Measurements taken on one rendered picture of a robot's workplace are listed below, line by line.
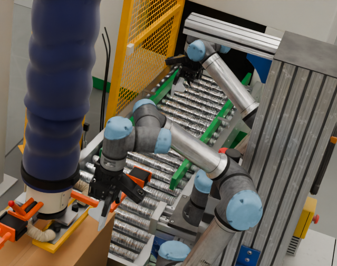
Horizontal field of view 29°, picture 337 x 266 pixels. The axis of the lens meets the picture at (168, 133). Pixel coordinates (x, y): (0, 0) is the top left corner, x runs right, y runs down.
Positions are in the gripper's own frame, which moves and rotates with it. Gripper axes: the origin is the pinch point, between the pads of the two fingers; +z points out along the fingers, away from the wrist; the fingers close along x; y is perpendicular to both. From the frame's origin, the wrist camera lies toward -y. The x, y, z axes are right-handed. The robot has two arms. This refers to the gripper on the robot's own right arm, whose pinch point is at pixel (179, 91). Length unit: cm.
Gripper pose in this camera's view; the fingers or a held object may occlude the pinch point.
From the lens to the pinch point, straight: 289.5
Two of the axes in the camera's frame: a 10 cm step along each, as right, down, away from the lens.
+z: -1.8, 8.2, 5.4
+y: 8.2, 4.3, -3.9
